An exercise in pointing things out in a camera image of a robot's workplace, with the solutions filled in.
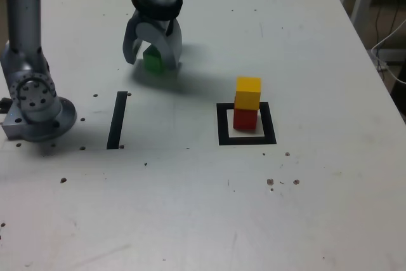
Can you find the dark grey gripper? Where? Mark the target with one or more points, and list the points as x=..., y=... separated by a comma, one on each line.
x=158, y=22

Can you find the green cube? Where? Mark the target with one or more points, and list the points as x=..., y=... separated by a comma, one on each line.
x=152, y=61

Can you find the yellow cube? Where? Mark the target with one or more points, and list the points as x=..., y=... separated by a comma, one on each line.
x=248, y=93

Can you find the red cube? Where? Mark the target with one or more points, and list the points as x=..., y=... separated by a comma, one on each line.
x=244, y=120

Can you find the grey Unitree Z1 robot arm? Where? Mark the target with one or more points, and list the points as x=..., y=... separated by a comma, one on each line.
x=25, y=30

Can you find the black tape square outline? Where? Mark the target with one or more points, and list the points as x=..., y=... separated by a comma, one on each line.
x=222, y=125

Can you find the black tape strip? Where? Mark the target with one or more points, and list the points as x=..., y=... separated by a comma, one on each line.
x=116, y=122

